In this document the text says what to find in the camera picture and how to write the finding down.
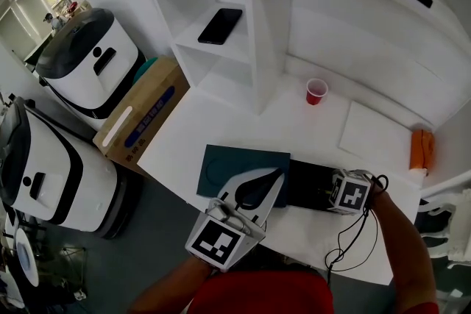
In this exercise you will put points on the dark teal box lid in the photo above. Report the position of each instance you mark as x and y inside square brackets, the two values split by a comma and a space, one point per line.
[221, 165]

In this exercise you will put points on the person's right forearm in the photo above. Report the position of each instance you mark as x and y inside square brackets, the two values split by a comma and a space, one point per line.
[404, 246]

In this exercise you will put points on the person's left forearm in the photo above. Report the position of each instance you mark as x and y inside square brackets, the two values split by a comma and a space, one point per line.
[173, 287]

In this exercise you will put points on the black smartphone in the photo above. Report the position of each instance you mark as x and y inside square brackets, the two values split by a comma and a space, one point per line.
[220, 26]

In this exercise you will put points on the white round disc stand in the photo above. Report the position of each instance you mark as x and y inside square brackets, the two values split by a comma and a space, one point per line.
[26, 255]

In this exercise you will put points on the brown cardboard carton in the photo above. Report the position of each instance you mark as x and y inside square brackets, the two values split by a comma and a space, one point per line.
[143, 114]

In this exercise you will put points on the white and black robot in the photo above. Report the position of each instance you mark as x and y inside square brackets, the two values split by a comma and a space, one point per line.
[86, 62]
[51, 173]

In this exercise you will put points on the white ornate chair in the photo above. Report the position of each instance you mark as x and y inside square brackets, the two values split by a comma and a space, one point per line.
[450, 217]

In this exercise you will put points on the black box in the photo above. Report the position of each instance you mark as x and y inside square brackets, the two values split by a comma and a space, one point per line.
[307, 184]

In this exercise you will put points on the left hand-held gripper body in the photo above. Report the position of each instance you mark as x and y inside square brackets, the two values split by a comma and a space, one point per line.
[215, 244]

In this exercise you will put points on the white flat board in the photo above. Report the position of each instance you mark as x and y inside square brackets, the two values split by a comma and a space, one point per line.
[375, 138]

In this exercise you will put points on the red plastic cup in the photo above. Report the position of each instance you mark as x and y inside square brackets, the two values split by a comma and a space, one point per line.
[316, 92]

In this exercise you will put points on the white shelf unit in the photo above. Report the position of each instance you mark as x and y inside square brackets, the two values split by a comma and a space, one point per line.
[206, 59]

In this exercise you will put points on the person's red shirt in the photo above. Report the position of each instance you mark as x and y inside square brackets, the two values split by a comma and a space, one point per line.
[261, 292]

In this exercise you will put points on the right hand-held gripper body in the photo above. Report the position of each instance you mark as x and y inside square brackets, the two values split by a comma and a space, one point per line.
[349, 195]

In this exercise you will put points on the orange cloth bundle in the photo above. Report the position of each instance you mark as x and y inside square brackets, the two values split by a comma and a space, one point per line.
[421, 149]

